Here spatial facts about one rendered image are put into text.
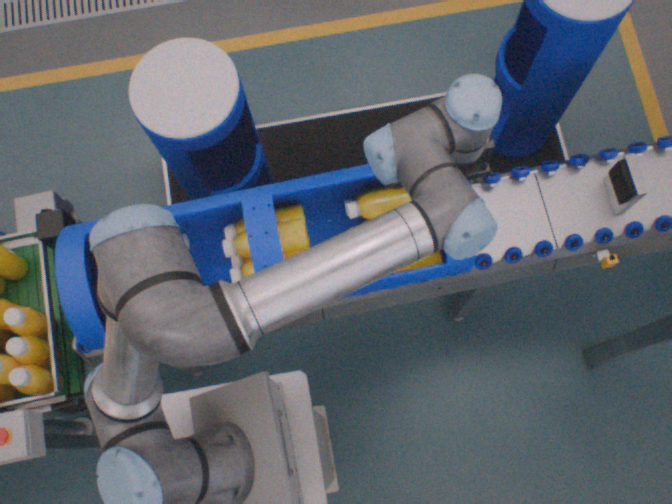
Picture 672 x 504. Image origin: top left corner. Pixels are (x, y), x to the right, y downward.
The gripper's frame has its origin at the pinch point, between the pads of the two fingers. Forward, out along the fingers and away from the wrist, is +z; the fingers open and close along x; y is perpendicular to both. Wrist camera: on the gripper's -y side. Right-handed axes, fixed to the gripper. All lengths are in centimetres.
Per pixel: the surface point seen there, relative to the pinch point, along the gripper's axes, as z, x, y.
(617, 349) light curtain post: 109, -29, 65
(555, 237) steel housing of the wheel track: 50, -2, 36
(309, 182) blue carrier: 22.7, 14.8, -21.5
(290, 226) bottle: 25.1, 6.6, -27.5
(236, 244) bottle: 26.1, 5.4, -39.8
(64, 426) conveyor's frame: 119, -16, -117
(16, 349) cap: 34, -6, -93
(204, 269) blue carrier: 46, 7, -51
